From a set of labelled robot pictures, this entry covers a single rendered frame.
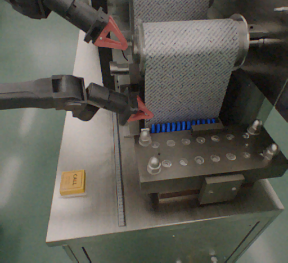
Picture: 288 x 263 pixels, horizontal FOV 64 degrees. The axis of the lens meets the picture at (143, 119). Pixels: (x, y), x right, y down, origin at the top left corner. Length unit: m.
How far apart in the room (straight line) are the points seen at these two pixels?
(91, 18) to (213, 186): 0.50
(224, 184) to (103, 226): 0.34
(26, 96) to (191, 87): 0.41
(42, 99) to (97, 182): 0.32
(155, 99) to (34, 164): 1.56
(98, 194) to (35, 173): 1.32
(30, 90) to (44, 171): 1.46
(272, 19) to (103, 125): 0.64
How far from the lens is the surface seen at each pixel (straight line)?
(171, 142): 0.67
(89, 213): 0.71
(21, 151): 2.22
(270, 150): 0.69
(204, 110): 0.73
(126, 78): 0.72
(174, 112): 0.70
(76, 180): 0.74
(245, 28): 0.65
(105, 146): 0.83
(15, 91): 0.59
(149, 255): 0.92
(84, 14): 0.57
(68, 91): 0.57
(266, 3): 0.73
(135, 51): 0.59
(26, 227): 1.81
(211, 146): 0.68
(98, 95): 0.60
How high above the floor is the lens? 1.53
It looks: 43 degrees down
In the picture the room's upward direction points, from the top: straight up
